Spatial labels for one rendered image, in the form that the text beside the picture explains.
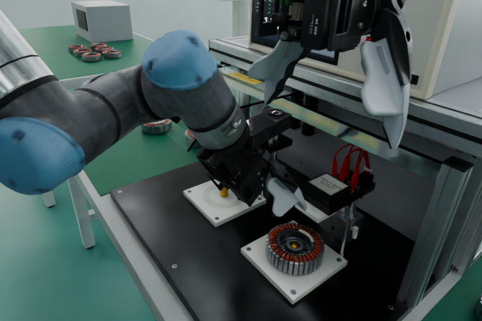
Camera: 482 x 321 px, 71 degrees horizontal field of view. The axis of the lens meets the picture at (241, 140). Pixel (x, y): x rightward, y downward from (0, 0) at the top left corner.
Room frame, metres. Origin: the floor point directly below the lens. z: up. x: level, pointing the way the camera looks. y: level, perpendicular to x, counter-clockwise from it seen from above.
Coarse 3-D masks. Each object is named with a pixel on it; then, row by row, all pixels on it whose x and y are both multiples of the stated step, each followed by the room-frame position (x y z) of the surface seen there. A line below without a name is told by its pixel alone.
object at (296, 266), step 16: (288, 224) 0.55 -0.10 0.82; (272, 240) 0.50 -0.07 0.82; (288, 240) 0.51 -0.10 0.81; (304, 240) 0.52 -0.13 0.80; (320, 240) 0.50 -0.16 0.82; (272, 256) 0.47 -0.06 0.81; (288, 256) 0.46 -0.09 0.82; (304, 256) 0.46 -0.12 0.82; (320, 256) 0.47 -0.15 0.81; (288, 272) 0.45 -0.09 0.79; (304, 272) 0.45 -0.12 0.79
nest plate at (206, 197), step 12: (216, 180) 0.76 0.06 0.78; (192, 192) 0.70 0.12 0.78; (204, 192) 0.70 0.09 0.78; (216, 192) 0.70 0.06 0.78; (228, 192) 0.70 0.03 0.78; (204, 204) 0.65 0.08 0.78; (216, 204) 0.65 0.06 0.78; (228, 204) 0.66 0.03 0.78; (240, 204) 0.66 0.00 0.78; (252, 204) 0.66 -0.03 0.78; (216, 216) 0.61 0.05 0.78; (228, 216) 0.61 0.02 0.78
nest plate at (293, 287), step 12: (264, 240) 0.54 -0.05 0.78; (252, 252) 0.50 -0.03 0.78; (264, 252) 0.50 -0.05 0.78; (324, 252) 0.51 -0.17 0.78; (264, 264) 0.47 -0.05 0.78; (324, 264) 0.48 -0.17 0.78; (336, 264) 0.48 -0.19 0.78; (276, 276) 0.45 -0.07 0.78; (288, 276) 0.45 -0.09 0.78; (300, 276) 0.45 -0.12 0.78; (312, 276) 0.45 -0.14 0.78; (324, 276) 0.45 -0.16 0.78; (276, 288) 0.43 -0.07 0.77; (288, 288) 0.42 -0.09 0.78; (300, 288) 0.42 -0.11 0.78; (312, 288) 0.43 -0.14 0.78; (288, 300) 0.40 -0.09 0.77
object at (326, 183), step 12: (312, 180) 0.56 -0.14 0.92; (324, 180) 0.56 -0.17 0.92; (336, 180) 0.56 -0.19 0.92; (348, 180) 0.59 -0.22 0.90; (312, 192) 0.54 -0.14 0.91; (324, 192) 0.52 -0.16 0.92; (336, 192) 0.52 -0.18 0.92; (348, 192) 0.54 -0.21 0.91; (360, 192) 0.56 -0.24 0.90; (312, 204) 0.53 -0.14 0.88; (324, 204) 0.51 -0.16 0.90; (336, 204) 0.51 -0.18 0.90; (348, 204) 0.54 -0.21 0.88; (312, 216) 0.50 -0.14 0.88; (324, 216) 0.50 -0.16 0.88
